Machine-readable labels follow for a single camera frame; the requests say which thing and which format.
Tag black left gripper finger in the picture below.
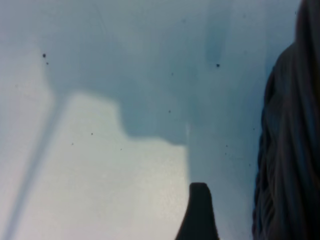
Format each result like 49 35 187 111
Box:
174 182 220 240

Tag dark brown wicker basket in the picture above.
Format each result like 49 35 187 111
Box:
251 0 320 240

